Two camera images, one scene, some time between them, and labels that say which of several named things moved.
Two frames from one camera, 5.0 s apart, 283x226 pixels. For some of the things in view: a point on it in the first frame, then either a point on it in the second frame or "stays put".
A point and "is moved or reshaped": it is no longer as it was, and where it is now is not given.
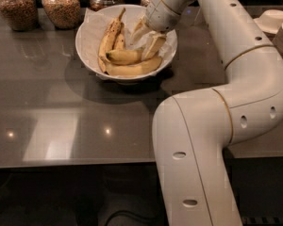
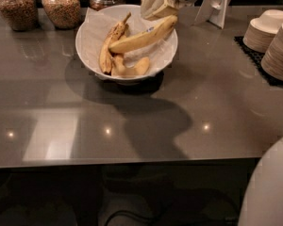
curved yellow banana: x=124 y=56 is moved or reshaped
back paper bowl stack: x=271 y=21 stays put
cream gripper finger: x=156 y=43 → x=170 y=7
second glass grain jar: x=63 y=6 stays put
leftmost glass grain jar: x=19 y=8 stays put
